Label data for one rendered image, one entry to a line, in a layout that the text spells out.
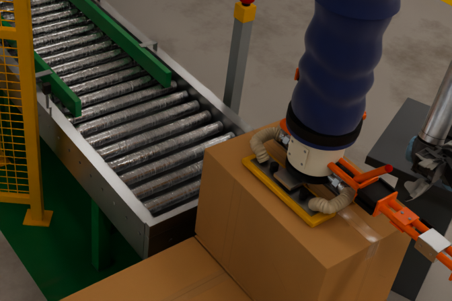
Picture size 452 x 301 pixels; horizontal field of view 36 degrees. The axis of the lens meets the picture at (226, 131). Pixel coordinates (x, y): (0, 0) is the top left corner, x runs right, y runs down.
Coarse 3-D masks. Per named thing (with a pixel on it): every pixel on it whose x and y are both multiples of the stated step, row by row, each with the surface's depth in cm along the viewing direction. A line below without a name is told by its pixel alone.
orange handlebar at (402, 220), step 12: (288, 132) 219; (336, 168) 207; (348, 168) 208; (348, 180) 204; (396, 204) 197; (396, 216) 193; (408, 216) 193; (408, 228) 190; (420, 228) 192; (444, 264) 183
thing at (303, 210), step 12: (252, 156) 225; (252, 168) 221; (264, 168) 221; (276, 168) 218; (264, 180) 217; (276, 180) 217; (276, 192) 214; (288, 192) 213; (300, 192) 211; (312, 192) 215; (288, 204) 211; (300, 204) 209; (300, 216) 208; (312, 216) 207; (324, 216) 207
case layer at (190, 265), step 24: (192, 240) 251; (144, 264) 240; (168, 264) 241; (192, 264) 243; (216, 264) 244; (96, 288) 230; (120, 288) 231; (144, 288) 232; (168, 288) 233; (192, 288) 234; (216, 288) 235; (240, 288) 237
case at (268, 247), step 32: (224, 160) 226; (224, 192) 228; (256, 192) 216; (320, 192) 219; (224, 224) 235; (256, 224) 218; (288, 224) 207; (320, 224) 208; (352, 224) 210; (384, 224) 211; (224, 256) 242; (256, 256) 224; (288, 256) 209; (320, 256) 198; (352, 256) 201; (384, 256) 216; (256, 288) 230; (288, 288) 214; (320, 288) 200; (352, 288) 215; (384, 288) 232
